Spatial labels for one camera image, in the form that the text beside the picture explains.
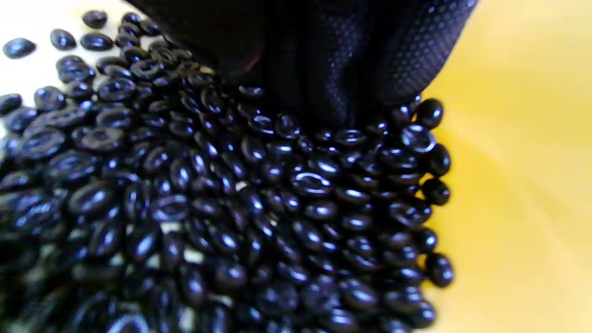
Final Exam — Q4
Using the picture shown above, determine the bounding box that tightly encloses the person's right hand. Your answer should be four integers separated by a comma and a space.
123, 0, 479, 130

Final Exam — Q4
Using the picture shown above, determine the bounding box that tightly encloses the pile of dark coffee beans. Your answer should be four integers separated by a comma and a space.
0, 9, 456, 333

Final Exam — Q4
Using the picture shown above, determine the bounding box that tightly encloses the yellow plastic basin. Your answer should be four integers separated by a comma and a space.
0, 0, 592, 333

